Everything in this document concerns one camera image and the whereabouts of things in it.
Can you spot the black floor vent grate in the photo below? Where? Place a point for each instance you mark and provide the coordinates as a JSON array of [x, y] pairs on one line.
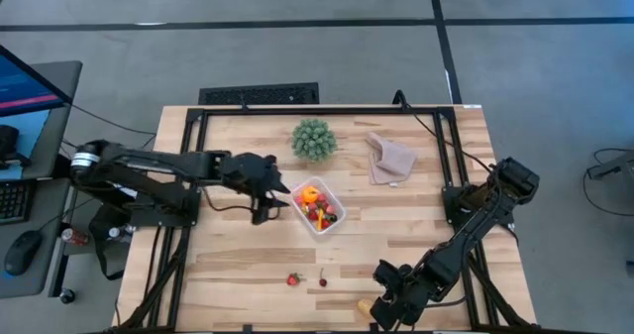
[[257, 94]]

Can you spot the red soda can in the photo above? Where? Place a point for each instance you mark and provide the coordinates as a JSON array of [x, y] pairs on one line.
[[74, 236]]

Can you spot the yellow-orange toy pepper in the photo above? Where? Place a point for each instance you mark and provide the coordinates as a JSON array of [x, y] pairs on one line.
[[320, 220]]

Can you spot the beige folded cloth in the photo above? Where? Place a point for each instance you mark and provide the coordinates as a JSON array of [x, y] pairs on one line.
[[391, 163]]

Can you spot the pink toy strawberry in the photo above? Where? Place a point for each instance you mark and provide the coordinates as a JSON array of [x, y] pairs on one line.
[[298, 200], [330, 209]]

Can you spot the clear plastic tupperware container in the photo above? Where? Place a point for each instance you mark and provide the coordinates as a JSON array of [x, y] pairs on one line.
[[335, 201]]

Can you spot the black keyboard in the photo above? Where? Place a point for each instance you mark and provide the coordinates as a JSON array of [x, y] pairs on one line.
[[15, 202]]

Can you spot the black desk caster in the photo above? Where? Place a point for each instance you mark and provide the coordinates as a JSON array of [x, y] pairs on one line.
[[67, 296]]

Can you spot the black monitor stand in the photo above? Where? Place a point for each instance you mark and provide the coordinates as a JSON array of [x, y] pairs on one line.
[[7, 141]]

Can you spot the computer monitor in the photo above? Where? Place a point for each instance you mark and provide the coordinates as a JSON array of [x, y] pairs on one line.
[[25, 88]]

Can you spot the small bottle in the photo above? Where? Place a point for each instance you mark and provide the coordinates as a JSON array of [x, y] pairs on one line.
[[119, 232]]

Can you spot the grey desk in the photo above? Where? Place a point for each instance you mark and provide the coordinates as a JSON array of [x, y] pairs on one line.
[[64, 76]]

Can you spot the black aluminium table frame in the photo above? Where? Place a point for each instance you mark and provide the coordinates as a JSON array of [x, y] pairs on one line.
[[322, 111]]

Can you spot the dark red toy cherry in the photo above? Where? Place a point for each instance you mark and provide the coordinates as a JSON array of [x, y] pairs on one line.
[[323, 281]]

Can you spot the black table clamp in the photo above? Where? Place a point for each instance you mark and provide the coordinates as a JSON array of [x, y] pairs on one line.
[[247, 329]]

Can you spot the green artificial plant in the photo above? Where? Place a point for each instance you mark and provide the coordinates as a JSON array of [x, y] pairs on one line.
[[313, 141]]

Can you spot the white table label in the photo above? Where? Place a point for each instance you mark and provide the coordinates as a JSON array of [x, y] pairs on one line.
[[473, 106]]

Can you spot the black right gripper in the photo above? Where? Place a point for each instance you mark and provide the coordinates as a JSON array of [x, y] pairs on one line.
[[408, 294]]

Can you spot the dark toy blueberry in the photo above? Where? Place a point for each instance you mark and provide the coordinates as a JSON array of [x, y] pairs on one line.
[[332, 218]]

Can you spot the black computer mouse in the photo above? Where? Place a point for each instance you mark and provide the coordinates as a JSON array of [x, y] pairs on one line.
[[21, 254]]

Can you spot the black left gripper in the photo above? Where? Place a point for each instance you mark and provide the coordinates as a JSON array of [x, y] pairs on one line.
[[250, 173]]

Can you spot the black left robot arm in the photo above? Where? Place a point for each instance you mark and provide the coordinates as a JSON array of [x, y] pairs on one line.
[[163, 160]]

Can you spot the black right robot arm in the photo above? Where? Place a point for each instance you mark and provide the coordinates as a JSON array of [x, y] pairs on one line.
[[470, 225]]

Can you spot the small orange toy pumpkin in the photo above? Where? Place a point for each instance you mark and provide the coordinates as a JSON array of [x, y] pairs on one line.
[[310, 193]]

